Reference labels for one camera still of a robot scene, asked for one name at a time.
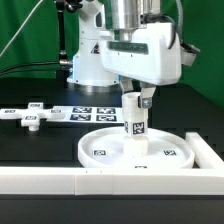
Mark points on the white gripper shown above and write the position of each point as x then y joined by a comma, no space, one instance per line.
153,55

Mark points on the white round table top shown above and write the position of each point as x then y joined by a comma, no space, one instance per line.
113,148

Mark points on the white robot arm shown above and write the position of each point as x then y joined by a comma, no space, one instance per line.
125,40

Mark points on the white marker sheet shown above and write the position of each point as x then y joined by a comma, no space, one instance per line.
84,114

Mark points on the white cross-shaped table base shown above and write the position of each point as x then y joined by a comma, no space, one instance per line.
31,116

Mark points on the white L-shaped fence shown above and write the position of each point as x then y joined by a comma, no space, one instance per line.
207,178

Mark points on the black camera stand pole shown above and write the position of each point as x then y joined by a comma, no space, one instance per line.
70,6

